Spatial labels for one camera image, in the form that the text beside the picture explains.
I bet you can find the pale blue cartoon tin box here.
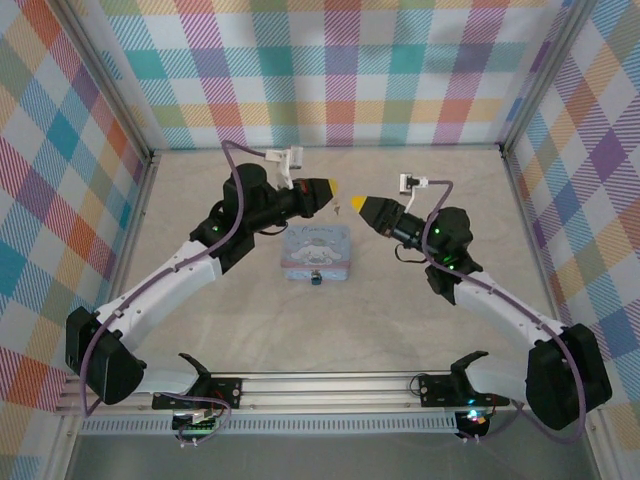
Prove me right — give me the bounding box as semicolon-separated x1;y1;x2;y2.
280;223;355;284

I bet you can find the small circuit board with light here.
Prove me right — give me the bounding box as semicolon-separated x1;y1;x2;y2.
458;407;490;432

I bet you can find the circuit board with green lights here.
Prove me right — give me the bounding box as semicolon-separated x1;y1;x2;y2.
171;407;224;437

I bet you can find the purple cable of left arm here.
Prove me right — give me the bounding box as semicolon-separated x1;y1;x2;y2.
79;140;269;449

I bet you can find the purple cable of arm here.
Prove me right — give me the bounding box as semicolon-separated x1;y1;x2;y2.
79;140;269;449
421;178;587;447

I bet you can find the thin aluminium back rail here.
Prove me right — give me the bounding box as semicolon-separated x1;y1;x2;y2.
149;144;506;155

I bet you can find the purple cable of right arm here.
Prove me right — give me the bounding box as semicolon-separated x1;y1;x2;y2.
421;178;587;447

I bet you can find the aluminium side rail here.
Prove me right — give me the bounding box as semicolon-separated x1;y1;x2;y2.
498;144;569;334
97;149;164;321

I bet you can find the long aluminium base rail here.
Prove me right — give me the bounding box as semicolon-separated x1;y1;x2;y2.
53;368;607;415

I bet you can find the aluminium frame post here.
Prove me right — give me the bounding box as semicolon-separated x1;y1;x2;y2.
497;0;601;159
52;0;162;169

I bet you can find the white slotted cable duct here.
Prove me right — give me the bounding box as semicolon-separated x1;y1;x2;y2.
78;412;460;436

